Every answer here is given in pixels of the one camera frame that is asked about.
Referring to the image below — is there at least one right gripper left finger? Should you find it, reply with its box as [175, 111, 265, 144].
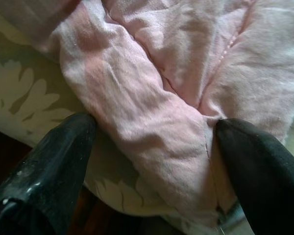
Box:
[0, 113, 97, 235]

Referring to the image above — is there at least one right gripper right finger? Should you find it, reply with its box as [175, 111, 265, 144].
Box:
[215, 118, 294, 235]

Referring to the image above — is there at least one pink cartoon print blanket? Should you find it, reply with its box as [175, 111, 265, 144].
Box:
[0, 0, 294, 235]

